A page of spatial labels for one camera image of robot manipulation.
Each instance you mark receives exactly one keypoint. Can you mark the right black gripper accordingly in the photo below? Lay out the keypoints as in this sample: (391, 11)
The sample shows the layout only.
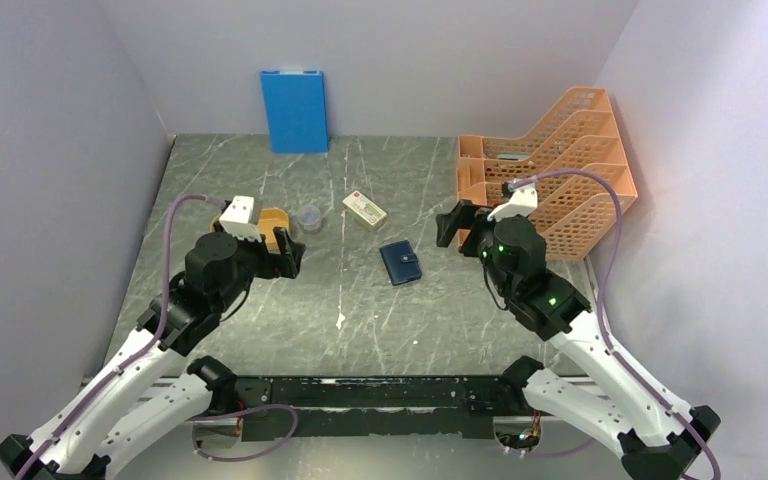
(463, 215)

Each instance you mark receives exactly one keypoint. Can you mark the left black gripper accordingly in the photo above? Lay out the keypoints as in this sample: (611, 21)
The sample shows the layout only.
(273, 264)

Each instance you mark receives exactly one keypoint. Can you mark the blue leather card holder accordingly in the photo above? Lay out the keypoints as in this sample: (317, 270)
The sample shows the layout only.
(401, 262)

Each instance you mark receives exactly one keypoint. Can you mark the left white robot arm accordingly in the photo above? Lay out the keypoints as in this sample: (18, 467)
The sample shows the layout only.
(105, 426)

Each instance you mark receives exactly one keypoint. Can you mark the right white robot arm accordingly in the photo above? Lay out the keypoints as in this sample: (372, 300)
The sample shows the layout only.
(654, 433)

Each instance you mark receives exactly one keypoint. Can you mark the orange oval tray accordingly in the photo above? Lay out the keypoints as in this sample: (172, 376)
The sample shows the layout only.
(269, 218)

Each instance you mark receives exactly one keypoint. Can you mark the small clear plastic cup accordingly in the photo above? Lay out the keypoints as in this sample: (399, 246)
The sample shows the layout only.
(310, 218)

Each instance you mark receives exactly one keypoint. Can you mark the small green white box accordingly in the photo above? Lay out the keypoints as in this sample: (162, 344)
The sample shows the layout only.
(363, 209)

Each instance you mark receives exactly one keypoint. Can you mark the blue rectangular box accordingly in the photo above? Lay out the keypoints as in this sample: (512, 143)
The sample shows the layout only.
(295, 105)

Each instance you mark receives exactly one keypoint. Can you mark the orange mesh file organizer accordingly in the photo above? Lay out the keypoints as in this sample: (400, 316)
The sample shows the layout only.
(577, 136)

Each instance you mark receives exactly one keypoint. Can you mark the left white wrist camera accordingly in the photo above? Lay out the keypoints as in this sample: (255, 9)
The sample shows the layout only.
(240, 218)

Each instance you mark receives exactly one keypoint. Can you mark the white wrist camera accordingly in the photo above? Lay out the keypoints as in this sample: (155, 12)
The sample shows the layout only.
(521, 200)
(240, 218)

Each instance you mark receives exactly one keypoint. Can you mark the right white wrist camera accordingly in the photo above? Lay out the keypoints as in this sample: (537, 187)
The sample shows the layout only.
(521, 200)

